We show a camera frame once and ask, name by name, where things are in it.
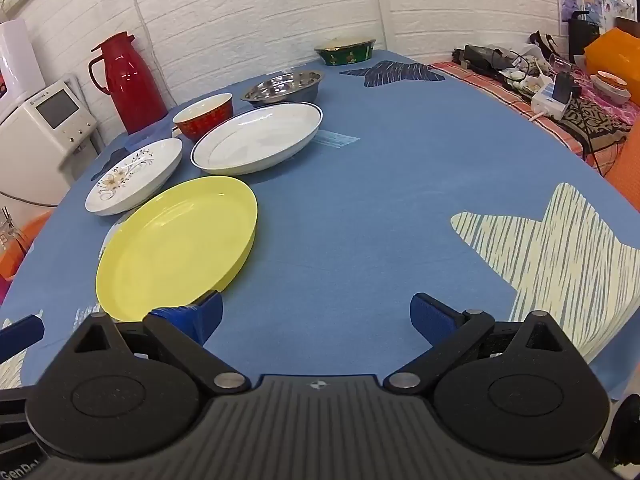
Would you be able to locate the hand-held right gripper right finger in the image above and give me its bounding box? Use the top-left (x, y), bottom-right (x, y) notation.
top-left (384, 292), bottom-right (581, 392)

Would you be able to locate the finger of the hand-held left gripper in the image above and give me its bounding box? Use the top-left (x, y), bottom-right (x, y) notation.
top-left (0, 314), bottom-right (46, 363)

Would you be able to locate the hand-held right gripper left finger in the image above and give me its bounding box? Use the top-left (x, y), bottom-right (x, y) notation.
top-left (70, 290), bottom-right (252, 395)

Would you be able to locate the yellow round plate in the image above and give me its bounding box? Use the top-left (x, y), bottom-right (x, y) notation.
top-left (95, 175), bottom-right (259, 322)

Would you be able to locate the red bowl with white inside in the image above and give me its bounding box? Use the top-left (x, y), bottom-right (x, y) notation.
top-left (172, 92), bottom-right (234, 142)

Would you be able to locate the orange plastic basin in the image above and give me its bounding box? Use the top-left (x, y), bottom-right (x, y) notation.
top-left (0, 210), bottom-right (53, 281)

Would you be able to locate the clear glass cup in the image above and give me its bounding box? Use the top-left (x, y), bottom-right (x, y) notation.
top-left (0, 205), bottom-right (26, 256)

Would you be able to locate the blue printed tablecloth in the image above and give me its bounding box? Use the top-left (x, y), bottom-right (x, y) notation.
top-left (0, 50), bottom-right (640, 411)

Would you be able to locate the white floral plate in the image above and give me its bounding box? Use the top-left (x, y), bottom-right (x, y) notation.
top-left (84, 137), bottom-right (184, 217)

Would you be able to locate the white oval blue-rimmed plate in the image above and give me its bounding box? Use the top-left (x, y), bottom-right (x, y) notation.
top-left (190, 101), bottom-right (324, 177)

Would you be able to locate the white water dispenser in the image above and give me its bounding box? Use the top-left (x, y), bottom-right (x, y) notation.
top-left (0, 75), bottom-right (103, 211)

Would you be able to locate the red thermos jug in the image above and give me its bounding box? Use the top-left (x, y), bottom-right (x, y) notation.
top-left (88, 31), bottom-right (169, 135)

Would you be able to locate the red plaid cloth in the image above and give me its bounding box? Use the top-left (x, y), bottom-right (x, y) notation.
top-left (430, 62), bottom-right (601, 161)

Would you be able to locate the stainless steel bowl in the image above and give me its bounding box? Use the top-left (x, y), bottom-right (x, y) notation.
top-left (240, 70), bottom-right (326, 106)

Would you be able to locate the white power strip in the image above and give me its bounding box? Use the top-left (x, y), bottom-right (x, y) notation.
top-left (530, 80), bottom-right (571, 116)

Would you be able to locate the orange cloth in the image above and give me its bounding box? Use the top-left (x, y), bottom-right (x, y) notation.
top-left (602, 125), bottom-right (640, 201)

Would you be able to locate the black and beige patterned cloth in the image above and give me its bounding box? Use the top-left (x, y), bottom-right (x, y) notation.
top-left (560, 97), bottom-right (636, 151)

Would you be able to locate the black charger plug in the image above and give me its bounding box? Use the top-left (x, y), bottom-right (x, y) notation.
top-left (552, 72), bottom-right (576, 103)

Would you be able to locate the green lidded noodle bowl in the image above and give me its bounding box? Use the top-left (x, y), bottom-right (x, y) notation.
top-left (314, 36), bottom-right (377, 67)

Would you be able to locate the white plastic tank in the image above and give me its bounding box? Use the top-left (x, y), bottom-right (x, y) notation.
top-left (0, 19), bottom-right (46, 116)

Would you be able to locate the white bowl with orange rim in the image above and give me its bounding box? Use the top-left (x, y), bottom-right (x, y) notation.
top-left (590, 72), bottom-right (632, 106)

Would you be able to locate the black upright box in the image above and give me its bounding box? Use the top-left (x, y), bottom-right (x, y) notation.
top-left (567, 10), bottom-right (601, 63)

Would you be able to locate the orange box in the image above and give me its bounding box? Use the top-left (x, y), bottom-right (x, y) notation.
top-left (584, 27), bottom-right (640, 91)

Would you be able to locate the black device with cables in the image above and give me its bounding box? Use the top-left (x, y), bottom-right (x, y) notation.
top-left (452, 45), bottom-right (516, 76)

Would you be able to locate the white wall cord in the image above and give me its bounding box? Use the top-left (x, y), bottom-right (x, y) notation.
top-left (125, 0), bottom-right (173, 106)

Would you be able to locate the white wall conduit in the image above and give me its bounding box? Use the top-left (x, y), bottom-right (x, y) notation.
top-left (375, 0), bottom-right (388, 51)

